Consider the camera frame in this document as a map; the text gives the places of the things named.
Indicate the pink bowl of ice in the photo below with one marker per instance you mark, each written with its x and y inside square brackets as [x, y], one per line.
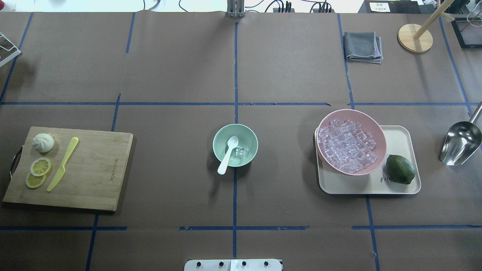
[351, 142]

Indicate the white plastic spoon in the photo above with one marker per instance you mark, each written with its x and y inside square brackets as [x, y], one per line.
[232, 144]

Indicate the wooden cutting board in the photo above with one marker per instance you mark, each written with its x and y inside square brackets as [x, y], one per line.
[94, 172]

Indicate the metal tray with glasses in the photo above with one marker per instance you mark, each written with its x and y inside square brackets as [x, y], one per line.
[468, 32]

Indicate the yellow plastic knife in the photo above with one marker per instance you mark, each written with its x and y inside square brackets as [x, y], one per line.
[62, 166]

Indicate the clear ice cube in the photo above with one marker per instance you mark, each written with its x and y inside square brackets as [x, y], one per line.
[239, 151]

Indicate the green ceramic bowl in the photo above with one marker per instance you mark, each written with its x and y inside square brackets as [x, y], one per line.
[247, 139]

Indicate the grey folded cloth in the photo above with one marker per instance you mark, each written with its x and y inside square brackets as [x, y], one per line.
[363, 47]

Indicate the aluminium frame post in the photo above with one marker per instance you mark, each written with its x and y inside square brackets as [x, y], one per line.
[236, 8]

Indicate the green lime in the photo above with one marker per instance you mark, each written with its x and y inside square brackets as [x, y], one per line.
[399, 169]

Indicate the wooden mug tree stand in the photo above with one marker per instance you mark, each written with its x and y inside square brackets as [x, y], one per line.
[417, 38]

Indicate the steel ice scoop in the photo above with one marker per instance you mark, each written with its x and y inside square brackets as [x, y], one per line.
[462, 140]

